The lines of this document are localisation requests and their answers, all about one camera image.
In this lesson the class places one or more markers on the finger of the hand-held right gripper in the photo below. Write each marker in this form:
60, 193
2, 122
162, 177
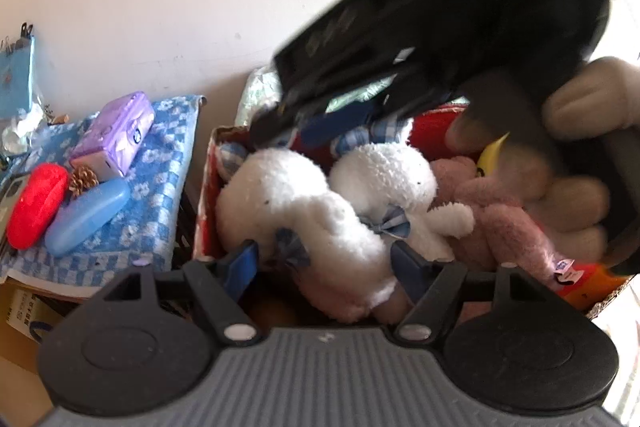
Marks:
340, 122
272, 127

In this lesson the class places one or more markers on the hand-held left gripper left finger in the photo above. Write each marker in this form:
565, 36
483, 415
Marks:
239, 264

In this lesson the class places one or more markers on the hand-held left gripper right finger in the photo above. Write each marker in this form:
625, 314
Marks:
407, 267

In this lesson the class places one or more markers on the red cardboard box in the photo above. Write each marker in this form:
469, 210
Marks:
207, 207

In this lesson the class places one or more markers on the white plush rabbit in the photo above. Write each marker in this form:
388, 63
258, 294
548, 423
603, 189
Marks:
385, 177

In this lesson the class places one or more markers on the large white plush toy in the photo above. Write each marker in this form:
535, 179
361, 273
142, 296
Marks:
290, 202

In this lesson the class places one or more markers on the pink plush bear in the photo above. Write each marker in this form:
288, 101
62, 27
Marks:
505, 222

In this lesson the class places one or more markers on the person's right hand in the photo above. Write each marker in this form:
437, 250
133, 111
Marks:
580, 107

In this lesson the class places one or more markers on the blue checked towel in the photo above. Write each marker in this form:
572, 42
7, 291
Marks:
150, 207

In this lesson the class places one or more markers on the purple box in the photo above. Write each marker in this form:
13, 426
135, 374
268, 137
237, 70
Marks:
117, 132

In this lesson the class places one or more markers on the blue oval case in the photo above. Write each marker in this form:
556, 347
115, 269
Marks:
85, 217

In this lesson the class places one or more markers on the pine cone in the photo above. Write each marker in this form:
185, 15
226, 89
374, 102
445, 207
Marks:
82, 181

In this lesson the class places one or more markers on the red oval case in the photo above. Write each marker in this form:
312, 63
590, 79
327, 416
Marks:
37, 207

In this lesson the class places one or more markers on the brown cardboard carton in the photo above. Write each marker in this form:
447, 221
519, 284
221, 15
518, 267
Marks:
22, 322

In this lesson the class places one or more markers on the crumpled clear plastic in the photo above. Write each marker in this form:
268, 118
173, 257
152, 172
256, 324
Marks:
17, 134

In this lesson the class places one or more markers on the blue card with binder clips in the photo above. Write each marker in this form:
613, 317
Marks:
15, 72

